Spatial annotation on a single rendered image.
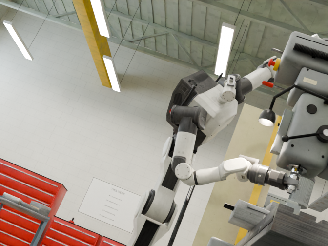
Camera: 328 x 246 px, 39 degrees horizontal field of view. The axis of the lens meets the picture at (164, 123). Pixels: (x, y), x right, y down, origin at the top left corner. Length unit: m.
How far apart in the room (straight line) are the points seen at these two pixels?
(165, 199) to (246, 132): 1.64
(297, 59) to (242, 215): 0.78
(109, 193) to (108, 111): 2.11
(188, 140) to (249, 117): 1.90
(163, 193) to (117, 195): 8.83
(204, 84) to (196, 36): 8.82
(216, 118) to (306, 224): 1.06
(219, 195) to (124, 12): 8.36
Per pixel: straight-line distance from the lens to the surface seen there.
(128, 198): 11.26
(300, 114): 2.09
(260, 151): 3.93
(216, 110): 2.31
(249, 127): 3.99
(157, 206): 2.47
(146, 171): 11.38
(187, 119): 2.19
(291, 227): 1.35
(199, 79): 2.44
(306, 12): 9.36
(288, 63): 2.19
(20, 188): 7.05
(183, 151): 2.15
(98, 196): 11.37
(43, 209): 4.94
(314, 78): 2.15
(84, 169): 11.59
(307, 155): 2.03
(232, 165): 2.10
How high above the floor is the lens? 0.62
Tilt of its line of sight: 19 degrees up
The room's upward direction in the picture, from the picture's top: 23 degrees clockwise
